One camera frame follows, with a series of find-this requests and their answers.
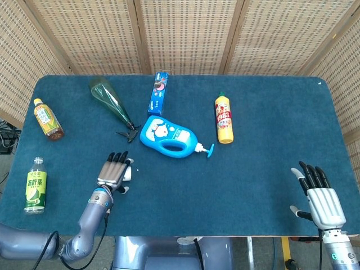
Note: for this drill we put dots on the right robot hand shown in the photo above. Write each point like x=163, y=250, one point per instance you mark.
x=323, y=205

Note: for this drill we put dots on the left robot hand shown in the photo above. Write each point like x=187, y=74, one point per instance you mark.
x=114, y=171

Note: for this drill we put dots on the white paper cup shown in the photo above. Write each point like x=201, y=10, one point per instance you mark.
x=128, y=173

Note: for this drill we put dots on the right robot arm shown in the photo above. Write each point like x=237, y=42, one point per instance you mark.
x=336, y=250

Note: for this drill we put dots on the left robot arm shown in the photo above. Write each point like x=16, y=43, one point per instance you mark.
x=70, y=233

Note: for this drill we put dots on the blue pump detergent bottle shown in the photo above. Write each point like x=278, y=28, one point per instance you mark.
x=166, y=137

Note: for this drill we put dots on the green glass spray bottle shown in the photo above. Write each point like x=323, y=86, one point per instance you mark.
x=111, y=104

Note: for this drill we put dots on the green label lemon tea bottle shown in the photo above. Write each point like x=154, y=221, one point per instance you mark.
x=36, y=187

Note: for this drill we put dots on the blue table mat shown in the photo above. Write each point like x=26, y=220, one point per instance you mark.
x=197, y=180

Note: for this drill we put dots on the yellow label brown tea bottle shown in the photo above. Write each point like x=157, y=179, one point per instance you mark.
x=47, y=119

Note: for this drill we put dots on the blue toothpaste box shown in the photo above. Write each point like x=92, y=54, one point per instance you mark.
x=158, y=94

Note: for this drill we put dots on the grey robot torso base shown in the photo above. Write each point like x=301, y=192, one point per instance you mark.
x=171, y=253

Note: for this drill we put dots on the yellow sauce squeeze bottle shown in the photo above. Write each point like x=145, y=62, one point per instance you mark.
x=224, y=119

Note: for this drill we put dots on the woven bamboo folding screen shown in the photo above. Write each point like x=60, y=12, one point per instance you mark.
x=180, y=33

